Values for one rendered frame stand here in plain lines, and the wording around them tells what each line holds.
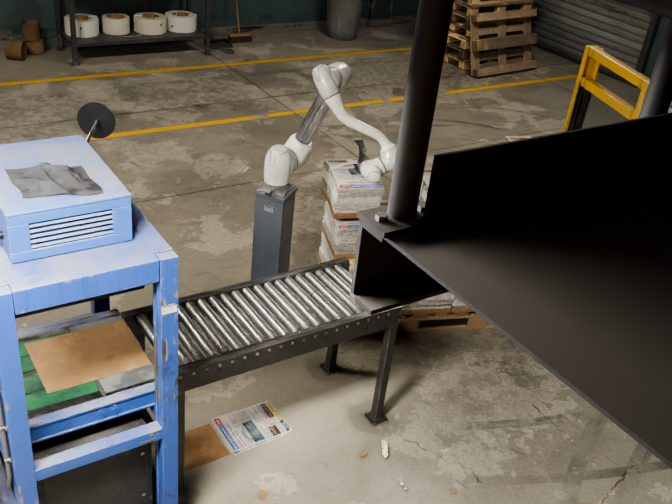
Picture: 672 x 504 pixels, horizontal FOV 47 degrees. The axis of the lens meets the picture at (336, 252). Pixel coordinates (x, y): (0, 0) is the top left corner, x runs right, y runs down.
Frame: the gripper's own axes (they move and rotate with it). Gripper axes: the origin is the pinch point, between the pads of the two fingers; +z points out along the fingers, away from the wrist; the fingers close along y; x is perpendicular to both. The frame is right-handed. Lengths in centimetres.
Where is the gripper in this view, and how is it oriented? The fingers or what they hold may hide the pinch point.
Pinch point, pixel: (356, 152)
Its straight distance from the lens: 475.2
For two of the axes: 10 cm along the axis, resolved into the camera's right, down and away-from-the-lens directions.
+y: -1.0, 8.9, 4.4
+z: -2.3, -4.5, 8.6
